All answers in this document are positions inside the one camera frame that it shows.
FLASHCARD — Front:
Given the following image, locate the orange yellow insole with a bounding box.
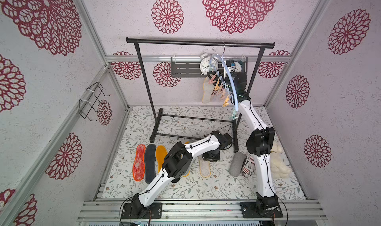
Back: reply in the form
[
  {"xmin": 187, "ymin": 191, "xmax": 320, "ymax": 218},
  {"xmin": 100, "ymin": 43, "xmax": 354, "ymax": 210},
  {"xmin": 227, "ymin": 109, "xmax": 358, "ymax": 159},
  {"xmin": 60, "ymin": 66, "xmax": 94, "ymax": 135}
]
[{"xmin": 155, "ymin": 145, "xmax": 168, "ymax": 172}]

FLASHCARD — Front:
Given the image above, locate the dark grey felt insole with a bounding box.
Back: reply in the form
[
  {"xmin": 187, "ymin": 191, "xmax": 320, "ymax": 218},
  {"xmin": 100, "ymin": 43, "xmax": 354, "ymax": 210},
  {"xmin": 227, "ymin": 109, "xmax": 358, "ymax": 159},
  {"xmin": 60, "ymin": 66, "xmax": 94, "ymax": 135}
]
[{"xmin": 144, "ymin": 144, "xmax": 157, "ymax": 184}]

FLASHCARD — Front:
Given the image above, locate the red translucent gel insole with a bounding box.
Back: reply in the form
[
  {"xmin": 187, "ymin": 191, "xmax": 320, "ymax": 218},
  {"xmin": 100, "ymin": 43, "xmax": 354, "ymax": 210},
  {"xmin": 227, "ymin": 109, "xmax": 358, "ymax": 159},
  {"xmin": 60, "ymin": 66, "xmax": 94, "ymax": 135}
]
[{"xmin": 133, "ymin": 144, "xmax": 146, "ymax": 181}]

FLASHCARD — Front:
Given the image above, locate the light blue clip hanger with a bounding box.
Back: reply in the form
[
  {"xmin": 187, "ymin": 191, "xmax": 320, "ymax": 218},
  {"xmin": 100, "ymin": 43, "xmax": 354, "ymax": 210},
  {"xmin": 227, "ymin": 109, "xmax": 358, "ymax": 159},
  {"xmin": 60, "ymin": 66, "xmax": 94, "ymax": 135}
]
[{"xmin": 207, "ymin": 53, "xmax": 239, "ymax": 120}]

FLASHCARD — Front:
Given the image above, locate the yellow-edged grey felt insole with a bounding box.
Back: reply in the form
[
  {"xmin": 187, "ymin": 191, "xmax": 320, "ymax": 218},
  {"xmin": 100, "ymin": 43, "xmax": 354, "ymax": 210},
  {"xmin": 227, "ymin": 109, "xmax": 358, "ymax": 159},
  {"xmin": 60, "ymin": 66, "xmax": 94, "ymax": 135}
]
[{"xmin": 183, "ymin": 141, "xmax": 190, "ymax": 177}]

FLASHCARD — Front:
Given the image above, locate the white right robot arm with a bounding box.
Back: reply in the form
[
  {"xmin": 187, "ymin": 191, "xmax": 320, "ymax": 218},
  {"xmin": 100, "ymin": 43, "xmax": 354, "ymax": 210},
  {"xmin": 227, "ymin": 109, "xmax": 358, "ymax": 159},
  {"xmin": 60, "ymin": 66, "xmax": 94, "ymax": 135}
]
[{"xmin": 233, "ymin": 73, "xmax": 283, "ymax": 219}]

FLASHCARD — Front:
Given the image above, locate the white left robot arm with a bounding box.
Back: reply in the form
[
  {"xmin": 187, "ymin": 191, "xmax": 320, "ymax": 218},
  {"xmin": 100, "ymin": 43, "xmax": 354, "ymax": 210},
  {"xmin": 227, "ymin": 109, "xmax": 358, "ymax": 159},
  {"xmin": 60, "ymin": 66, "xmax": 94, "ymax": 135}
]
[{"xmin": 120, "ymin": 131, "xmax": 233, "ymax": 220}]

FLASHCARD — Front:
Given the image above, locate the grey felt roll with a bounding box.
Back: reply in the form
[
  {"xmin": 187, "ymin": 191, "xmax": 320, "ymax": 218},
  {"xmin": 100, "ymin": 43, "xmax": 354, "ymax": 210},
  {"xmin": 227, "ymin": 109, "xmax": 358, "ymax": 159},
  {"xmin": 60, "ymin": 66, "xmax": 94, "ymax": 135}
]
[{"xmin": 228, "ymin": 152, "xmax": 246, "ymax": 177}]

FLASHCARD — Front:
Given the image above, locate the black metal clothes rack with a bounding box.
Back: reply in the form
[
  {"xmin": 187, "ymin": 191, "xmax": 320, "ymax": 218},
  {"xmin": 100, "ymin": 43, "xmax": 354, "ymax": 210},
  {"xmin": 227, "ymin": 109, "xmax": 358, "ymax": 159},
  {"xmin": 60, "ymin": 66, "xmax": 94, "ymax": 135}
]
[{"xmin": 126, "ymin": 37, "xmax": 275, "ymax": 153}]

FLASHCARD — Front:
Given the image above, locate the small green alarm clock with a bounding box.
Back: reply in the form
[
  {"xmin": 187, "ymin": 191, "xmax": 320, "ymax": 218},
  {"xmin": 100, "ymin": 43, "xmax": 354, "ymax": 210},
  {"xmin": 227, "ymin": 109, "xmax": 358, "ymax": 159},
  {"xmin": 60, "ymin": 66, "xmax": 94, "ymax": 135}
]
[{"xmin": 230, "ymin": 60, "xmax": 244, "ymax": 73}]

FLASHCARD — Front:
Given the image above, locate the white twin-bell alarm clock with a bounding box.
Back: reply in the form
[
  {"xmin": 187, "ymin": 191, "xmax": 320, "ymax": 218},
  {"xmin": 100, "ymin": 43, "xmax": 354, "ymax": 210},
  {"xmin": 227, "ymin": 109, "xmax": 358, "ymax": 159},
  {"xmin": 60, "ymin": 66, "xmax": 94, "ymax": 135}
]
[{"xmin": 199, "ymin": 49, "xmax": 218, "ymax": 75}]

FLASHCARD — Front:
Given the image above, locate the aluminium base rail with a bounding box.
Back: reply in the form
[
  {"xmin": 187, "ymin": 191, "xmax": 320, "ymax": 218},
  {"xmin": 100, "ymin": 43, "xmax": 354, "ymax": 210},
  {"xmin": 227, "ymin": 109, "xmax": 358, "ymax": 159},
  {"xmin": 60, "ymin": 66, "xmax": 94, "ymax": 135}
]
[{"xmin": 76, "ymin": 200, "xmax": 328, "ymax": 226}]

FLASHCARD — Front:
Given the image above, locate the black wire wall basket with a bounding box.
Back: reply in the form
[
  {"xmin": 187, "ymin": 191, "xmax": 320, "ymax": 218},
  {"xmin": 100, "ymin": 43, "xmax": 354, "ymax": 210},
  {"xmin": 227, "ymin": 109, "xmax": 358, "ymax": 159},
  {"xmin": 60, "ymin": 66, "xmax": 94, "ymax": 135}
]
[{"xmin": 78, "ymin": 81, "xmax": 110, "ymax": 122}]

